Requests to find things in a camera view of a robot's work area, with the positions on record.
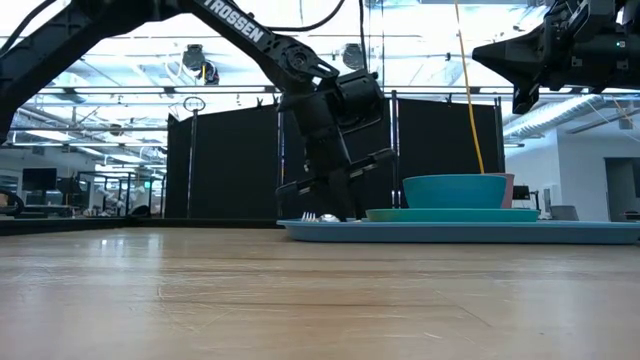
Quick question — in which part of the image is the pink cup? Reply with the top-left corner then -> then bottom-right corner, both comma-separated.
492,172 -> 517,210

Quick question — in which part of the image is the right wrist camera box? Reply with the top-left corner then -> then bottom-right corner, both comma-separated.
564,0 -> 619,40

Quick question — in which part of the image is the teal plate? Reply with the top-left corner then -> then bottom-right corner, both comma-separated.
365,207 -> 542,224

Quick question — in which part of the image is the horizontal metal rail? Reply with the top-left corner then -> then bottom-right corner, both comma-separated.
37,85 -> 640,96

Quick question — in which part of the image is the black table edge rail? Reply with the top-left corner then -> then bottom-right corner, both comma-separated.
0,218 -> 281,237

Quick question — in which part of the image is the blue plastic tray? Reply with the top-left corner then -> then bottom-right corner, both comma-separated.
276,218 -> 640,246

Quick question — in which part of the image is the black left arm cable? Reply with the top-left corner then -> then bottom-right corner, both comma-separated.
264,0 -> 369,72

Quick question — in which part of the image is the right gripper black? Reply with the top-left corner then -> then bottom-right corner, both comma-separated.
471,0 -> 624,116

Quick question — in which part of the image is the black curtain pole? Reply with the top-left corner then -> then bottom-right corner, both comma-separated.
494,96 -> 504,174

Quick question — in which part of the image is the dark wall monitor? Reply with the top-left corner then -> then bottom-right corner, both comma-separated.
21,167 -> 58,192

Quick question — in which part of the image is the teal bowl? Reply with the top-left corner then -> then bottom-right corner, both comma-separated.
402,173 -> 509,210

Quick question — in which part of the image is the thin stand with ring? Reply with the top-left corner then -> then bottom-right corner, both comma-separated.
182,96 -> 207,217

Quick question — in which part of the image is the gray chair back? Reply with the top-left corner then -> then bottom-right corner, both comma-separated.
549,204 -> 580,222

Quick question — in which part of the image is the metal curtain pole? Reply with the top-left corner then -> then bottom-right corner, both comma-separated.
389,89 -> 402,209
276,94 -> 285,221

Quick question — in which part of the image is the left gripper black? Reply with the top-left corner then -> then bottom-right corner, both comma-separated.
275,132 -> 397,223

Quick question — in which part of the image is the dark gray door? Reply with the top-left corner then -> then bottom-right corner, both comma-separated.
603,157 -> 640,222

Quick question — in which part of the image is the white ribbed air duct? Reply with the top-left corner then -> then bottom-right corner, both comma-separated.
503,93 -> 609,141

